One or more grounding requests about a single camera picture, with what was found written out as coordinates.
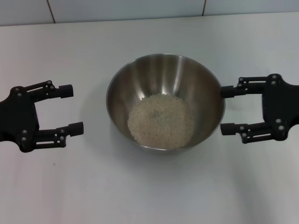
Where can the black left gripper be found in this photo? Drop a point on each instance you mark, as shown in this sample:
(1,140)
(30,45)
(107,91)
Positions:
(19,121)

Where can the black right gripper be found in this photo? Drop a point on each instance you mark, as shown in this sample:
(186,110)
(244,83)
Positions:
(280,107)

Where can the stainless steel mixing bowl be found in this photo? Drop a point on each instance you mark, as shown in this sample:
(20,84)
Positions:
(163,77)

